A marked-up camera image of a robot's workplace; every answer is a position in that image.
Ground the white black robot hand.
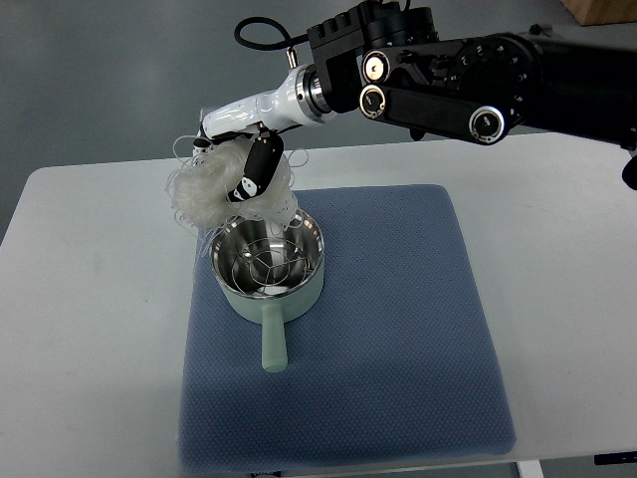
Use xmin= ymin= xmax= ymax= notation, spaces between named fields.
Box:
xmin=193 ymin=65 xmax=334 ymax=203

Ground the white vermicelli bundle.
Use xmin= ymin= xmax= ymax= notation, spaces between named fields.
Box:
xmin=165 ymin=138 xmax=300 ymax=256

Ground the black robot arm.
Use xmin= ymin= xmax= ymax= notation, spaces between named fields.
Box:
xmin=308 ymin=1 xmax=636 ymax=151

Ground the mint green steel pot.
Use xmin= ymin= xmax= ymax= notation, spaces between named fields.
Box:
xmin=210 ymin=209 xmax=325 ymax=372

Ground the blue textured mat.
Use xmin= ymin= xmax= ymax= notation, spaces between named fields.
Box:
xmin=179 ymin=184 xmax=516 ymax=475

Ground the wooden box corner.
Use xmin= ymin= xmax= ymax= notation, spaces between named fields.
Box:
xmin=560 ymin=0 xmax=636 ymax=26

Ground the black cable loop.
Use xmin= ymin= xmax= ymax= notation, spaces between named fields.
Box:
xmin=233 ymin=17 xmax=313 ymax=67

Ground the wire steaming rack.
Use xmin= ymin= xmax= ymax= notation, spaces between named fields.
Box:
xmin=224 ymin=238 xmax=322 ymax=297

